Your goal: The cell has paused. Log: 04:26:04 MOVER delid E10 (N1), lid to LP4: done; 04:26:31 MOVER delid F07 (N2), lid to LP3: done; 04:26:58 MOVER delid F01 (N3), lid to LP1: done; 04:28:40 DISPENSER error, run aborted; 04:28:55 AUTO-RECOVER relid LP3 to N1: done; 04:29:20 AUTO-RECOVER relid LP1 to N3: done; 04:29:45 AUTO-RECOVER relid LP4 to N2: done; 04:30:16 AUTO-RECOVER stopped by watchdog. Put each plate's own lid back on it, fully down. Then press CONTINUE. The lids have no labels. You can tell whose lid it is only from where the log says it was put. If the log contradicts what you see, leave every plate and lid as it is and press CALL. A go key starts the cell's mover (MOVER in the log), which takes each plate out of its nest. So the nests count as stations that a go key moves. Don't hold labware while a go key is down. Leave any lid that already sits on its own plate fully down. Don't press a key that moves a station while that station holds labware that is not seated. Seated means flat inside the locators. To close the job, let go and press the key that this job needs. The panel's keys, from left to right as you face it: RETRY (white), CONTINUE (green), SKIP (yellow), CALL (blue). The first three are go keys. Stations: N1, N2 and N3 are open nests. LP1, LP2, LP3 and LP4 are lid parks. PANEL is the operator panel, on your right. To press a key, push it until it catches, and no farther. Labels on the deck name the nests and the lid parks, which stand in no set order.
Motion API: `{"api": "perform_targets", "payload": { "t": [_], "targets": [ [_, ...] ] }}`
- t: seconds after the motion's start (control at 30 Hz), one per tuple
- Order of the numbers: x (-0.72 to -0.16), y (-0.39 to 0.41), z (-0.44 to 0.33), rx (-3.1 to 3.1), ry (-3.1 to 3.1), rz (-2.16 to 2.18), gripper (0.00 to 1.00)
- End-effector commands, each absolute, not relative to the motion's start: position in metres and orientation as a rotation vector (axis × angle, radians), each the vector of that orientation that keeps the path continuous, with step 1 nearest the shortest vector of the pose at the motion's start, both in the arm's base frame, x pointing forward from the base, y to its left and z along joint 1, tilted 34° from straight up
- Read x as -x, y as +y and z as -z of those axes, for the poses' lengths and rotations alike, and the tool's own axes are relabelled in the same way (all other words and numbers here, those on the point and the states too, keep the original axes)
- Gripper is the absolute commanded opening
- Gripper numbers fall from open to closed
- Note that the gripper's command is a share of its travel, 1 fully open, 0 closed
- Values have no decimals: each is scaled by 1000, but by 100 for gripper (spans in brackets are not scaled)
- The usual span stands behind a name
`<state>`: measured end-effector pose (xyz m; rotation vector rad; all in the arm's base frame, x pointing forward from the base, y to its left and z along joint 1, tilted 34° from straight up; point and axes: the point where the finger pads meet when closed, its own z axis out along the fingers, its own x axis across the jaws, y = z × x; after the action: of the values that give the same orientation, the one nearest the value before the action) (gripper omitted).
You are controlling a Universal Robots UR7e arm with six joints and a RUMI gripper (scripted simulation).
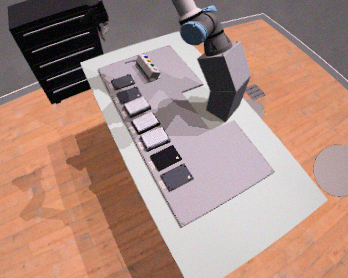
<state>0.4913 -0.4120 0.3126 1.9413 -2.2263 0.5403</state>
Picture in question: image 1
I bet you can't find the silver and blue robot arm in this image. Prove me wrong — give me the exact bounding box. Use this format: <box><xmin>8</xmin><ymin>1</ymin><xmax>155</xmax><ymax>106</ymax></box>
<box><xmin>80</xmin><ymin>0</ymin><xmax>232</xmax><ymax>56</ymax></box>

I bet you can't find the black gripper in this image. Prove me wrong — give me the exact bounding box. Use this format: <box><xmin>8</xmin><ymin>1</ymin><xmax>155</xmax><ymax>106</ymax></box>
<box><xmin>88</xmin><ymin>0</ymin><xmax>109</xmax><ymax>40</ymax></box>

